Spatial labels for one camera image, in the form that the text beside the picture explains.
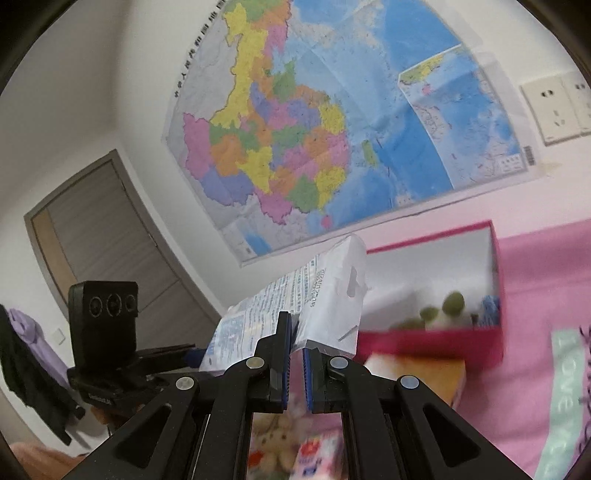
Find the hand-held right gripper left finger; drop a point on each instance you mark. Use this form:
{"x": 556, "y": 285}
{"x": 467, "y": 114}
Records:
{"x": 286, "y": 369}

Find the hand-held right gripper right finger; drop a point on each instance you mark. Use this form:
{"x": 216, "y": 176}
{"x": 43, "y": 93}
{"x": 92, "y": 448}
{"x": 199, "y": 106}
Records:
{"x": 308, "y": 383}

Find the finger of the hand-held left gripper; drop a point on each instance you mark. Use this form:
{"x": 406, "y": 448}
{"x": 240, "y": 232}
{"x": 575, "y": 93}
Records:
{"x": 171, "y": 357}

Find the beige plush toy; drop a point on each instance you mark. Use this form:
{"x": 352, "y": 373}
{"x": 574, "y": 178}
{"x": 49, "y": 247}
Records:
{"x": 272, "y": 443}

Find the white packet with blue print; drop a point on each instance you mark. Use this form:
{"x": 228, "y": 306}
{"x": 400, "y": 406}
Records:
{"x": 318, "y": 290}

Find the yellow box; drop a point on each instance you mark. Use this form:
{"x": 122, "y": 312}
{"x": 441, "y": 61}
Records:
{"x": 415, "y": 374}

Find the pink cardboard box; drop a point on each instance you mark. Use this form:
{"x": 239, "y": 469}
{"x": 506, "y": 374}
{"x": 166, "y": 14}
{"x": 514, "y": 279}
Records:
{"x": 415, "y": 346}

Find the person's left forearm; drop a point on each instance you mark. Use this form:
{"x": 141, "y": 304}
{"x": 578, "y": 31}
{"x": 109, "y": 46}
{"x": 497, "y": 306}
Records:
{"x": 46, "y": 461}

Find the purple hanging garment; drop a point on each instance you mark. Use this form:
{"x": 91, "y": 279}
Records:
{"x": 41, "y": 341}

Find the white and red packet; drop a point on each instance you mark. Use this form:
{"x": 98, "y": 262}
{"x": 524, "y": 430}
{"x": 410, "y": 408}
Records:
{"x": 321, "y": 457}

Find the dark hanging garment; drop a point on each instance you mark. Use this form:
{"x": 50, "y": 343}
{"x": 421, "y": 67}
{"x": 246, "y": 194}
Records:
{"x": 32, "y": 387}

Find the grey door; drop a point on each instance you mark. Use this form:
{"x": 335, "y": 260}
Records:
{"x": 106, "y": 230}

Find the pink blanket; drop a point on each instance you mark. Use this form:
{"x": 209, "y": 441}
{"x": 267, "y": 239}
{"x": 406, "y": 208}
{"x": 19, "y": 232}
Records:
{"x": 531, "y": 300}

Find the white wall switch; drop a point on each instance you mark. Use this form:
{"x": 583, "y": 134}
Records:
{"x": 60, "y": 336}

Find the colourful wall map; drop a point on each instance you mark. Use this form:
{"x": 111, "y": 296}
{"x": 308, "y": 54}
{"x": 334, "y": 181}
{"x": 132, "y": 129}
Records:
{"x": 323, "y": 115}

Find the white wall socket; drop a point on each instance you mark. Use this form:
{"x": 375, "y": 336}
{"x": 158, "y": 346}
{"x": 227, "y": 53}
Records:
{"x": 582, "y": 97}
{"x": 551, "y": 113}

